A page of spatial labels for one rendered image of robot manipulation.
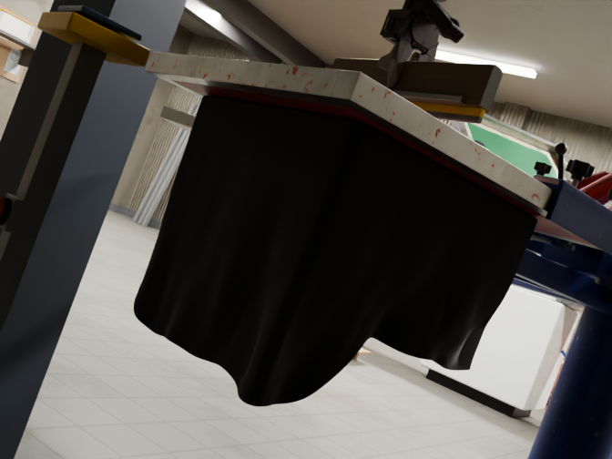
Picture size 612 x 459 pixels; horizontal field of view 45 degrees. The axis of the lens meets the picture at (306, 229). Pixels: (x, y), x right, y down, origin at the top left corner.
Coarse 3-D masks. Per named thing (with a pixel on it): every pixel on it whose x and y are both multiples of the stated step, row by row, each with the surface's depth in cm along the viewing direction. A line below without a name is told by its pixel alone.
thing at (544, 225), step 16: (256, 96) 117; (272, 96) 111; (320, 112) 110; (336, 112) 104; (352, 112) 100; (384, 128) 103; (432, 160) 115; (464, 176) 118; (496, 192) 123; (528, 208) 127; (544, 224) 140; (576, 240) 146
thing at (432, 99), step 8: (400, 96) 133; (408, 96) 131; (416, 96) 129; (424, 96) 128; (432, 96) 127; (440, 96) 125; (448, 96) 124; (456, 96) 123; (440, 104) 128; (448, 104) 126; (456, 104) 124
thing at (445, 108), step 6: (414, 102) 133; (420, 102) 132; (426, 108) 130; (432, 108) 129; (438, 108) 128; (444, 108) 127; (450, 108) 126; (456, 108) 125; (462, 108) 124; (468, 108) 123; (474, 108) 122; (480, 108) 121; (462, 114) 124; (468, 114) 123; (474, 114) 122; (480, 114) 121
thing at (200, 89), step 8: (192, 88) 136; (200, 88) 132; (208, 88) 129; (216, 88) 125; (224, 88) 122; (216, 96) 134; (224, 96) 130; (232, 96) 127; (240, 96) 123; (248, 96) 120; (264, 104) 122
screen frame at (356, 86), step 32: (160, 64) 132; (192, 64) 124; (224, 64) 116; (256, 64) 110; (288, 96) 106; (320, 96) 97; (352, 96) 92; (384, 96) 95; (416, 128) 100; (448, 128) 104; (448, 160) 109; (480, 160) 110; (512, 192) 117; (544, 192) 121
